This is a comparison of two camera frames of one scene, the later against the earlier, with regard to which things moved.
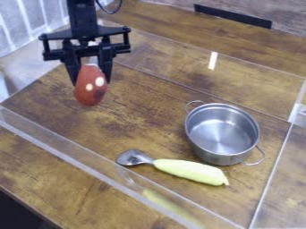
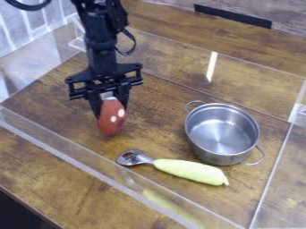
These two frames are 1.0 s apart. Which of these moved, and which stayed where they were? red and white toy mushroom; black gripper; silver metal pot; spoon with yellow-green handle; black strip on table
Moved: black gripper; red and white toy mushroom
Stayed: black strip on table; spoon with yellow-green handle; silver metal pot
